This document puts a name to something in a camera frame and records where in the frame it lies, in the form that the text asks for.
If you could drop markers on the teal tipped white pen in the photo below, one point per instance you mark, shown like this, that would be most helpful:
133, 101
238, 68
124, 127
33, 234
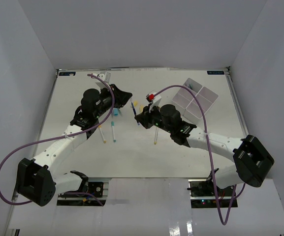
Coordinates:
113, 132

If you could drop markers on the blue pen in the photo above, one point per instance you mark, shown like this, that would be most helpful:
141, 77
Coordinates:
133, 108

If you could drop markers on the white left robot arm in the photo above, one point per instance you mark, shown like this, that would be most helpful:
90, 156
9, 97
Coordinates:
35, 178

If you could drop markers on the white divided organizer box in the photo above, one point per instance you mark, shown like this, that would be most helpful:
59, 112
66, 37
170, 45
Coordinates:
187, 105

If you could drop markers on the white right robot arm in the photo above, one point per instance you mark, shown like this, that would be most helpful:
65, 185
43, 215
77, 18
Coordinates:
251, 161

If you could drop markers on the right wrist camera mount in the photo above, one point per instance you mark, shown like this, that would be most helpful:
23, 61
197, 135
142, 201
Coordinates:
154, 101

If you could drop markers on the orange tipped white pen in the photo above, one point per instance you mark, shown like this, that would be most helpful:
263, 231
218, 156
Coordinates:
102, 135

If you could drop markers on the yellow tipped white pen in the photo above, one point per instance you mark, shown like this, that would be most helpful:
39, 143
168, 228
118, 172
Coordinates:
156, 136

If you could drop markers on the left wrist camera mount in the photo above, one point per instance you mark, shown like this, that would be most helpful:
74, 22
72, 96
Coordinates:
104, 76

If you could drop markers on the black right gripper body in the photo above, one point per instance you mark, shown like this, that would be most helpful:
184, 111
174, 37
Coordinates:
154, 118

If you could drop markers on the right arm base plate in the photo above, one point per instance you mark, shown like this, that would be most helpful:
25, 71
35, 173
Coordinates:
210, 194

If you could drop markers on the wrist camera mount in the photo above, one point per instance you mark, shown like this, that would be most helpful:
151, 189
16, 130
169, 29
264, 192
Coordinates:
104, 76
154, 101

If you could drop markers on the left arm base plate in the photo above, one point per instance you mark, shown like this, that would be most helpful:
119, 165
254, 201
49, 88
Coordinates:
97, 193

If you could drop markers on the light blue marker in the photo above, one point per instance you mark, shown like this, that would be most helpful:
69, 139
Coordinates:
117, 112

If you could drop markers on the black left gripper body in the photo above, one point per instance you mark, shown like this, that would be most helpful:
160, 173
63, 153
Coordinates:
107, 103

